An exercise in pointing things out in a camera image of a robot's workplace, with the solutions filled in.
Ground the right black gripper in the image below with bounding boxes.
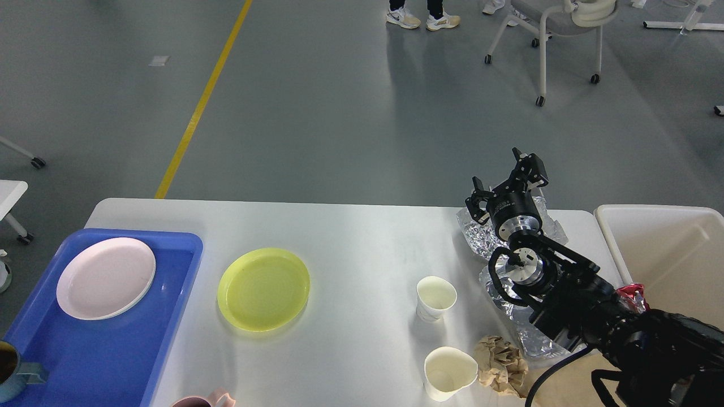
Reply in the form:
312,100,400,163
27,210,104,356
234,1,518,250
466,148,550,238

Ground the pink mug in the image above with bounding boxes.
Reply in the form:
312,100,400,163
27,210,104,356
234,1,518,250
171,391,237,406

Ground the dark teal mug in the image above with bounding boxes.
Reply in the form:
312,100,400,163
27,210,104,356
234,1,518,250
1,341,49,404

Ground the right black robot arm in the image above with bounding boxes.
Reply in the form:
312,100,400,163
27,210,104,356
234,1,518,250
465,148,723,406

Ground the crumpled aluminium foil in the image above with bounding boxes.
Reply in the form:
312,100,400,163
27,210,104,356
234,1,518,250
456,192,569,364

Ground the upper white paper cup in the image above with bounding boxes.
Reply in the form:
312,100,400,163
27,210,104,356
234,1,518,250
416,276,458,322

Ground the white paper cup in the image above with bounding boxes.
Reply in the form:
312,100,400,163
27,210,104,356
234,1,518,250
416,276,458,322
424,346,479,402

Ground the red crumpled wrapper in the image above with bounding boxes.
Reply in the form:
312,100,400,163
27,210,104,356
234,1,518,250
615,283,650,314

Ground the white wheeled chair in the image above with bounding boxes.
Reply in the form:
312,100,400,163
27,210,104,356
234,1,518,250
484,1,618,107

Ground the person in black trousers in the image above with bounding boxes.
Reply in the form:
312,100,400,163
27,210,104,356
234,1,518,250
385,1,461,32

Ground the crumpled brown paper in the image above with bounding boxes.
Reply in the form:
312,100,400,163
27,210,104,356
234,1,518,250
473,335,528,399

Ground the white plastic bin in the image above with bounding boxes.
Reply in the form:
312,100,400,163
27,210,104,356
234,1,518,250
594,205,723,329

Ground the lower white paper cup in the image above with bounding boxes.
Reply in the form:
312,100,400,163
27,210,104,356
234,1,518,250
424,346,479,402

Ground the yellow plastic plate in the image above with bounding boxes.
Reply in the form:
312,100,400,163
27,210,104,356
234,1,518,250
217,248,311,333

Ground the pink plate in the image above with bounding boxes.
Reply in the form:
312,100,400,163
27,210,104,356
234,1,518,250
56,237,156,321

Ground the blue plastic tray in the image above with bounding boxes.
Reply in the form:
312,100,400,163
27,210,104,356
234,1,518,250
3,228,202,406

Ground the white side table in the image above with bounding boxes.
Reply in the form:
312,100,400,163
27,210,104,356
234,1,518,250
1,180,34,245

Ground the white table frame base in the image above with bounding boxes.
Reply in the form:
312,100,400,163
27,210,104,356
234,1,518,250
642,1,723,34

